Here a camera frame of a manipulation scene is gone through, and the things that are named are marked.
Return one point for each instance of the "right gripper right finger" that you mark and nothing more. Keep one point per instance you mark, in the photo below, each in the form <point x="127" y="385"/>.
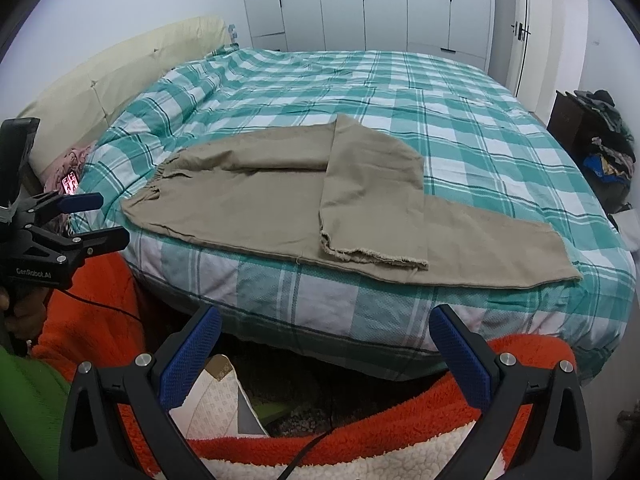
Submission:
<point x="555" y="443"/>

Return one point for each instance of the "dark wooden side table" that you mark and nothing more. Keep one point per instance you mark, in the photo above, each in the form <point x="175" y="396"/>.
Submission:
<point x="570" y="126"/>

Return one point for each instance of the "teal plaid bed cover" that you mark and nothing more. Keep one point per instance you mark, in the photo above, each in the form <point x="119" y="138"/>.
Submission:
<point x="480" y="149"/>

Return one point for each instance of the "khaki beige pants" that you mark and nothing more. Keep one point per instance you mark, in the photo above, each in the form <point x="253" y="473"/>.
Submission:
<point x="346" y="197"/>

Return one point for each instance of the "pink patterned pillow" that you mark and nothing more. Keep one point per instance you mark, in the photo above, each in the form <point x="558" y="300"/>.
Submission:
<point x="64" y="174"/>

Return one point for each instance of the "green sleeve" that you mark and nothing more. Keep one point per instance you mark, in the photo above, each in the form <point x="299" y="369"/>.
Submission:
<point x="33" y="402"/>

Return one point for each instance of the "patterned white paper bag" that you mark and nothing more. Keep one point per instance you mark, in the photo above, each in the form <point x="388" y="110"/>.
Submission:
<point x="217" y="406"/>

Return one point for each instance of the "white door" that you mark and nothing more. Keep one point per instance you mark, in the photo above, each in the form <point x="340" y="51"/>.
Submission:
<point x="549" y="40"/>

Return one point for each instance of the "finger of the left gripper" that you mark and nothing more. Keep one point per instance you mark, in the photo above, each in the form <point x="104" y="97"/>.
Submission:
<point x="40" y="209"/>
<point x="46" y="246"/>

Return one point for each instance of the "pile of dark clothes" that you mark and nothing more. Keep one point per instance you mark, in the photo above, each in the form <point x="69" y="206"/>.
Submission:
<point x="609" y="149"/>

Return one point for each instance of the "white wardrobe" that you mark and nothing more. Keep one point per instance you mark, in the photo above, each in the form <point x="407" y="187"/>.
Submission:
<point x="457" y="29"/>

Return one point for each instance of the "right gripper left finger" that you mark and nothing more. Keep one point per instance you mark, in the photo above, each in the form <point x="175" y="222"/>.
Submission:
<point x="94" y="440"/>

